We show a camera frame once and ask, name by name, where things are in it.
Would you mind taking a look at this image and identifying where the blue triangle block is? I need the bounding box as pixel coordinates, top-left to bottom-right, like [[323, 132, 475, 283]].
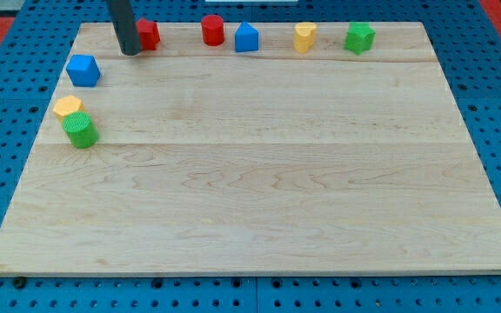
[[234, 22, 259, 53]]

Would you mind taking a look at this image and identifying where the light wooden board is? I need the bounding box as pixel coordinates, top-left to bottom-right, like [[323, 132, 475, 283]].
[[0, 22, 501, 277]]

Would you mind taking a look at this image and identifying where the yellow heart block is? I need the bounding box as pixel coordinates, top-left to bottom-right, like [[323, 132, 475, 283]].
[[293, 22, 317, 53]]

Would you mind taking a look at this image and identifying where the red cylinder block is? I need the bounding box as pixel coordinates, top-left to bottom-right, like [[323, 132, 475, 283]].
[[201, 15, 225, 46]]

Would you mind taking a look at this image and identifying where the red star block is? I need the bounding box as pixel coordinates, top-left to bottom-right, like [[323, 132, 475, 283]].
[[137, 18, 160, 50]]

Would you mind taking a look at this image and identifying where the green star block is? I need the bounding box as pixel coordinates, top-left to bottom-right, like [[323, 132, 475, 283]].
[[343, 22, 376, 55]]

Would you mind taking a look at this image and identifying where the green cylinder block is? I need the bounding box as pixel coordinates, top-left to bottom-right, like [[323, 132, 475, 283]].
[[62, 111, 99, 149]]

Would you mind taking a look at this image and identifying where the blue cube block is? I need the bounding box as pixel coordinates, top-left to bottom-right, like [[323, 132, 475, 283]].
[[65, 55, 101, 87]]

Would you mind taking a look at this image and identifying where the yellow hexagon block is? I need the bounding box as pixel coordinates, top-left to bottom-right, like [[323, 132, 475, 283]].
[[52, 96, 85, 123]]

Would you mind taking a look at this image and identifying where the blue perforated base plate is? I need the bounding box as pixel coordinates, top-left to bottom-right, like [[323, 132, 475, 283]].
[[0, 0, 501, 312]]

